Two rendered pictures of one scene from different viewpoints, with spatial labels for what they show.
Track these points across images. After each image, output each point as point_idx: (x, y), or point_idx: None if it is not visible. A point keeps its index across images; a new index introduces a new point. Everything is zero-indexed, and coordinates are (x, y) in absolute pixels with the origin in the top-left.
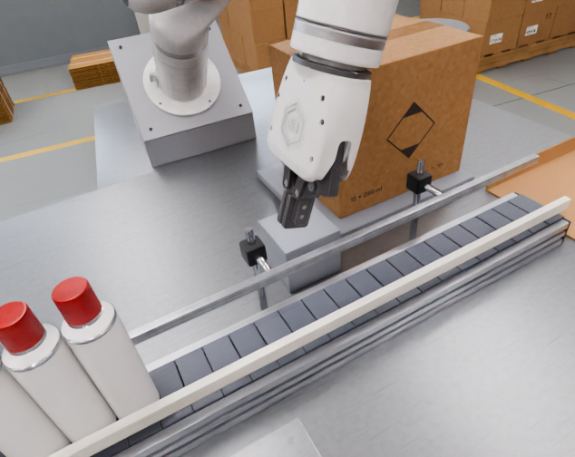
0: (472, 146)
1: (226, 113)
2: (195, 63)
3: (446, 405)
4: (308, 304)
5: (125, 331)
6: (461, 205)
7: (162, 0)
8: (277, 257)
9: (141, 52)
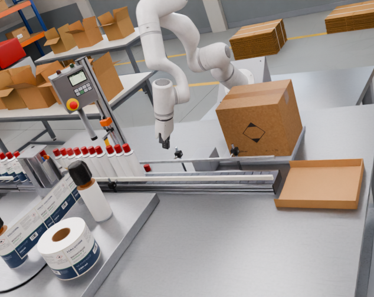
0: (324, 148)
1: None
2: (227, 83)
3: (186, 210)
4: (185, 174)
5: (134, 158)
6: (274, 169)
7: (197, 71)
8: None
9: None
